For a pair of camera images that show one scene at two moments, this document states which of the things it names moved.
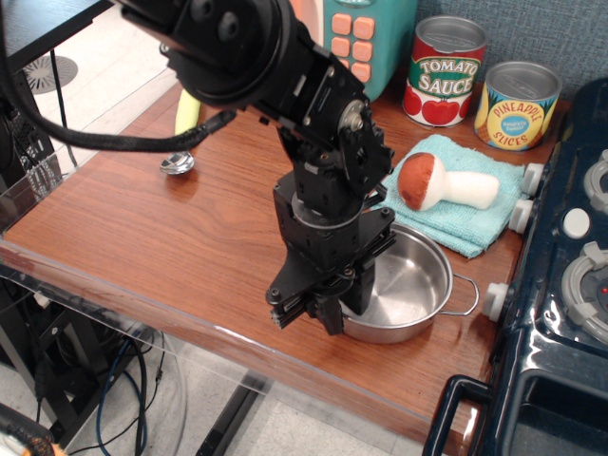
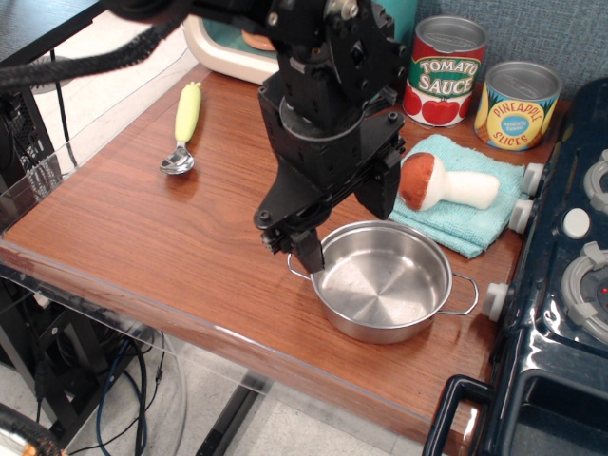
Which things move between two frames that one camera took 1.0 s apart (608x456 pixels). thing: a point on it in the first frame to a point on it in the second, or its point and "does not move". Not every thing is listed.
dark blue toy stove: x=548 y=394 does not move
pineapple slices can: x=517 y=104 does not move
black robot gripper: x=320 y=259 to x=312 y=172
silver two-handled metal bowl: x=413 y=285 does not move
